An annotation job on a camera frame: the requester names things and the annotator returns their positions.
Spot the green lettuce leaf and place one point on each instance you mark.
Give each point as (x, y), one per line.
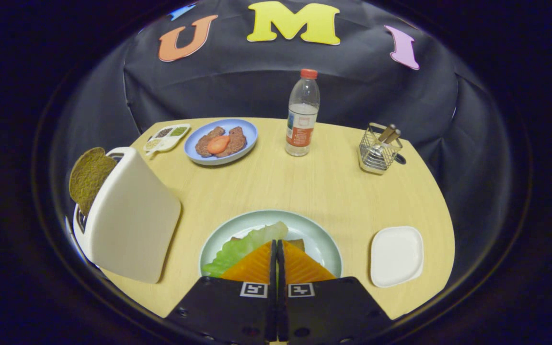
(237, 249)

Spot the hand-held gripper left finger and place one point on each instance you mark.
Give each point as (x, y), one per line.
(228, 306)

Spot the toast bread slice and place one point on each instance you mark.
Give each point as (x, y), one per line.
(89, 177)

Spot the black backdrop cloth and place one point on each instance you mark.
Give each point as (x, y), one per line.
(352, 86)

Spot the white toaster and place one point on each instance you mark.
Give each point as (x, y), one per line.
(132, 220)

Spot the white seasoning tray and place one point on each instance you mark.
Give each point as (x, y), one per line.
(166, 136)

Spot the blue plate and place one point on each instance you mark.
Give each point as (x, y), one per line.
(248, 135)

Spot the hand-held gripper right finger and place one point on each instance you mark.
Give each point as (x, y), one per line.
(328, 306)

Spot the clear plastic water bottle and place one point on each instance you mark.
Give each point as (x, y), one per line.
(302, 120)

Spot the brown meat patty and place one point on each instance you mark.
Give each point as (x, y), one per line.
(204, 143)
(237, 139)

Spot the white square plate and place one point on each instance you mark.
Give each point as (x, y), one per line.
(396, 256)

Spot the pale green plate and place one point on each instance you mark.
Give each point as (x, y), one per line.
(315, 235)

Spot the red tomato slice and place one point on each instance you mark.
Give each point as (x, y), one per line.
(218, 143)

